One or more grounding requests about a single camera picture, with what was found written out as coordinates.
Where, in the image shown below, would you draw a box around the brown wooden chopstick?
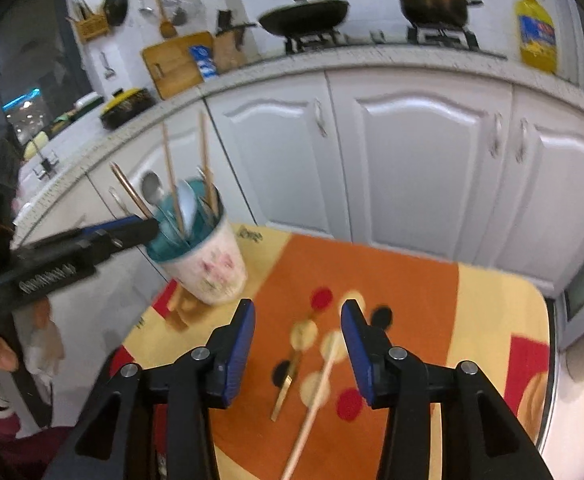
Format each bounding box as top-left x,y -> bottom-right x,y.
160,121 -> 185,238
198,109 -> 220,215

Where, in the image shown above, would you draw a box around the white plastic spoon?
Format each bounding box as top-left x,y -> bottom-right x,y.
177,179 -> 199,233

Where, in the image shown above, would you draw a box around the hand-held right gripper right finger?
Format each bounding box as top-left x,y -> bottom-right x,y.
340,299 -> 555,480

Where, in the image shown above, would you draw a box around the black gas stove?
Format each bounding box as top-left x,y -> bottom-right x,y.
284,25 -> 480,56

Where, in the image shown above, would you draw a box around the kitchen faucet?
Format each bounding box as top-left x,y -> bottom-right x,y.
32,135 -> 60,181

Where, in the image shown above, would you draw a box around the yellow chopstick basket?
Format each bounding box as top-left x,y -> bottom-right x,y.
67,0 -> 110,43

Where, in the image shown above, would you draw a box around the white cabinet door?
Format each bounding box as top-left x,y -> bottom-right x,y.
206,71 -> 345,241
499,82 -> 584,283
328,67 -> 517,263

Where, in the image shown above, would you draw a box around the hanging wooden spatula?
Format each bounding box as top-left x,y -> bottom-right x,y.
144,0 -> 179,39

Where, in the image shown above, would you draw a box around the wooden cutting board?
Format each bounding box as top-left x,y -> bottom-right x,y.
141,31 -> 218,101

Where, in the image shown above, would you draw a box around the gold utensil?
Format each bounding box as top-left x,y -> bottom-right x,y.
270,351 -> 304,422

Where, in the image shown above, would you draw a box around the person's left forearm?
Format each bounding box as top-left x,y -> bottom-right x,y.
0,399 -> 73,461

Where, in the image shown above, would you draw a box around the metal cabinet handle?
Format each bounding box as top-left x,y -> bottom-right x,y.
488,111 -> 506,159
515,118 -> 531,164
313,99 -> 329,139

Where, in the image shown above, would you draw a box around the wooden knife block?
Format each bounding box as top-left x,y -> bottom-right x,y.
214,10 -> 258,73

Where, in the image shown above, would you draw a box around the black yellow casserole pot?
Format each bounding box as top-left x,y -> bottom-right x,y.
99,87 -> 157,130

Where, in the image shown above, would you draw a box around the blue white container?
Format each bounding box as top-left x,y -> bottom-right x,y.
189,44 -> 219,81

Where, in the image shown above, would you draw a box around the orange yellow printed tablecloth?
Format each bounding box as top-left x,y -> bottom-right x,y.
107,224 -> 553,480

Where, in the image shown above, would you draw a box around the hanging black frying pan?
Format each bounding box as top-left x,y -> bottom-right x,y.
103,0 -> 129,27

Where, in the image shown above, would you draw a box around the black wok with lid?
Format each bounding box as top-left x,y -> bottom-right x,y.
257,0 -> 351,38

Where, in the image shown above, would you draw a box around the white floral utensil cup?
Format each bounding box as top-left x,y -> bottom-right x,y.
144,177 -> 249,307

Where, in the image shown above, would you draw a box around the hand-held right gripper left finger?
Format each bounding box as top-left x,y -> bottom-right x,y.
42,298 -> 256,480

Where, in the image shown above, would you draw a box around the dark window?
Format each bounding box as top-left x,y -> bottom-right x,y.
0,0 -> 88,146

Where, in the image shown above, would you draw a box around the rose gold handled spoon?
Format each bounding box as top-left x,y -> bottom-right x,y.
109,161 -> 154,221

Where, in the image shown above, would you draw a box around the large silver spoon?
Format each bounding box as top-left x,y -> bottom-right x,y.
141,170 -> 165,211

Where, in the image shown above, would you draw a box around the yellow cooking oil bottle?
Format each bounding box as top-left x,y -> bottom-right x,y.
516,0 -> 559,75

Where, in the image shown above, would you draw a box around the utensils in cup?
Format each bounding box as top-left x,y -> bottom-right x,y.
84,110 -> 255,241

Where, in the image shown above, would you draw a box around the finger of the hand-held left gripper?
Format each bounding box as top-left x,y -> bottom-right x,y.
14,216 -> 160,266

